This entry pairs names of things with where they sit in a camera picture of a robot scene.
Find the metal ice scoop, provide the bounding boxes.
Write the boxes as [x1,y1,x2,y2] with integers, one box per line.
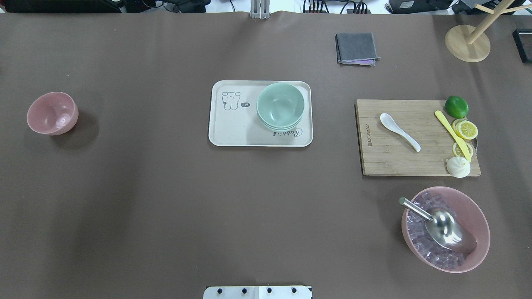
[399,197,477,254]

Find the lemon slice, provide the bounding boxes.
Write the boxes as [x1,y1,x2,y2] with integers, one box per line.
[452,142,474,157]
[451,119,478,140]

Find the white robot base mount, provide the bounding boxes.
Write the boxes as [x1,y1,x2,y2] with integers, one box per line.
[203,285,313,299]

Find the lower lemon slice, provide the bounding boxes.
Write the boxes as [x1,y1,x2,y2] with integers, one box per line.
[452,142,474,157]

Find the green bowl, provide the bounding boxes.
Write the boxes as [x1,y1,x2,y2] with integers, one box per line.
[256,83,305,126]
[258,115,303,132]

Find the top green bowl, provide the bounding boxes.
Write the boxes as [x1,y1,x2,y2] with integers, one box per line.
[256,83,305,126]

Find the green lime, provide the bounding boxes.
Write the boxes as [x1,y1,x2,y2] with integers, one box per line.
[444,96,469,118]

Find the upper lemon slice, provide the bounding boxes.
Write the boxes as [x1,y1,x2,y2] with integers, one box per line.
[451,119,478,140]

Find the white steamed bun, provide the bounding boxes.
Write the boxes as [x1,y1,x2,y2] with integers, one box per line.
[445,156,471,178]

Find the small pink bowl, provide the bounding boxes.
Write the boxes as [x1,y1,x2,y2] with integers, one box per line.
[27,92,79,136]

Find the white ceramic spoon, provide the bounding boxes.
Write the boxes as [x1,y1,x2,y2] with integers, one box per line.
[379,113,421,152]

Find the yellow plastic knife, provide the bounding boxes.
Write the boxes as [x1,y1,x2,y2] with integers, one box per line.
[434,110,472,162]

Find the black glass rack frame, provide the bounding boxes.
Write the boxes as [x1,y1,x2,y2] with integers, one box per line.
[512,29,532,63]

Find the cream rabbit serving tray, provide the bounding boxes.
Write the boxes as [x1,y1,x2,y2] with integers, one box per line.
[208,80,313,147]

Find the clear ice cubes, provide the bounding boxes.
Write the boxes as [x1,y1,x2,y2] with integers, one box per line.
[406,191,468,270]

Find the purple cloth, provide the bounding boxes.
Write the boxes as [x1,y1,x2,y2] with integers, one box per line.
[338,59,376,66]

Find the grey folded cloth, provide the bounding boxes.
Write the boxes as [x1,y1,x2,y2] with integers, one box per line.
[335,32,380,61]

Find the lower green bowl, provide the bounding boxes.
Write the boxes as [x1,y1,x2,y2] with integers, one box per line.
[258,115,303,132]

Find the large pink bowl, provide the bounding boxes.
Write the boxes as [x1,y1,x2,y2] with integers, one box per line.
[401,186,490,274]

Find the wooden cup tree stand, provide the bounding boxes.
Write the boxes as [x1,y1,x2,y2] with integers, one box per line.
[445,0,532,63]

